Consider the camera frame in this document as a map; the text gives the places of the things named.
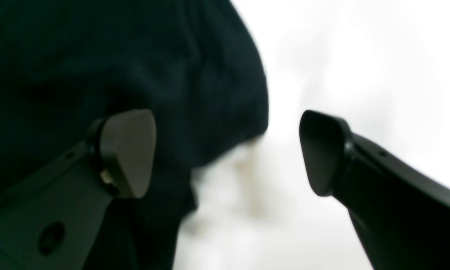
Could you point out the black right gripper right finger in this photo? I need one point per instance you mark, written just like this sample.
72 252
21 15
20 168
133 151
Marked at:
402 217

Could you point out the black T-shirt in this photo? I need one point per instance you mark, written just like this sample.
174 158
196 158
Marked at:
67 63

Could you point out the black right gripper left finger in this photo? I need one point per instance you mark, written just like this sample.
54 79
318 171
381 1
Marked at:
50 220

